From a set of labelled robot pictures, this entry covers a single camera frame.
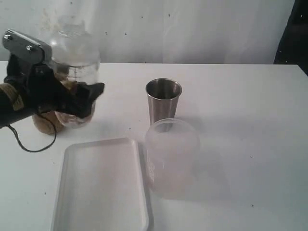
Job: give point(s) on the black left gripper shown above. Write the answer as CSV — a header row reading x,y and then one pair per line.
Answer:
x,y
30,84

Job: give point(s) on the clear shaker dome lid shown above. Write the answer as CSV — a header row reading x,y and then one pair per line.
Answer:
x,y
71,44

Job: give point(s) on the clear plastic shaker cup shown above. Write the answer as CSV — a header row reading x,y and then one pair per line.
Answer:
x,y
87,73

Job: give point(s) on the brown wooden cup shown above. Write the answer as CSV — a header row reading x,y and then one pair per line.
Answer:
x,y
45,126

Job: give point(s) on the stainless steel cup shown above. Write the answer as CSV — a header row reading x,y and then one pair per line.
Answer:
x,y
163,95

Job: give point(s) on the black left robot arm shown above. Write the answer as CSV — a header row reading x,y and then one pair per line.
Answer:
x,y
31,87

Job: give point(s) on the brown scraps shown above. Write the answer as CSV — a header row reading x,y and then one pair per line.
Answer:
x,y
71,121

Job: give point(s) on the white stained backdrop sheet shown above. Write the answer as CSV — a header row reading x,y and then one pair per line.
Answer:
x,y
163,31

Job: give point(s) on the white plastic tray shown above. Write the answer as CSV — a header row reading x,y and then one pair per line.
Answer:
x,y
101,188

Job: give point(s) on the translucent plastic measuring tub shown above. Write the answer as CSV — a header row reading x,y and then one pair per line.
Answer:
x,y
172,147

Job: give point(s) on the dark object behind table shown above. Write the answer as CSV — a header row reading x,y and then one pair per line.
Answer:
x,y
293,46

